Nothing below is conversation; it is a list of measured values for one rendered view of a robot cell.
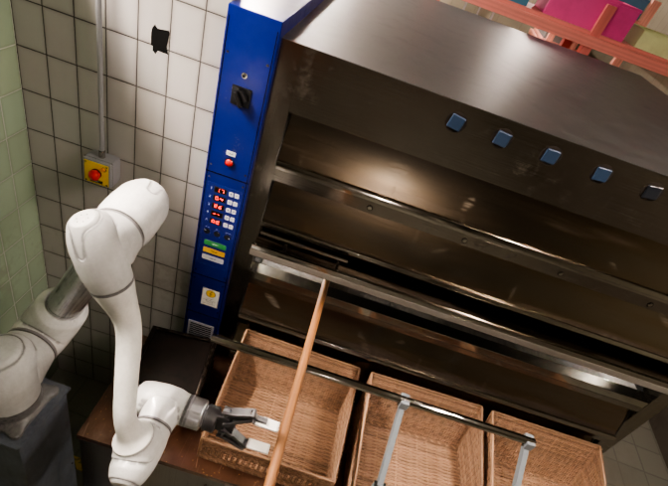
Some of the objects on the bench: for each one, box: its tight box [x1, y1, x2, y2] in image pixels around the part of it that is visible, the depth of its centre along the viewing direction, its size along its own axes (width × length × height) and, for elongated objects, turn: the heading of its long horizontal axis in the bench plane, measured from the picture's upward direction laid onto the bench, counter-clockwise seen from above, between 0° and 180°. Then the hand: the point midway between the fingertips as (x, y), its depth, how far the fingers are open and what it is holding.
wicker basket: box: [343, 372, 484, 486], centre depth 196 cm, size 49×56×28 cm
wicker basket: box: [197, 329, 361, 486], centre depth 194 cm, size 49×56×28 cm
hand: (269, 437), depth 134 cm, fingers open, 13 cm apart
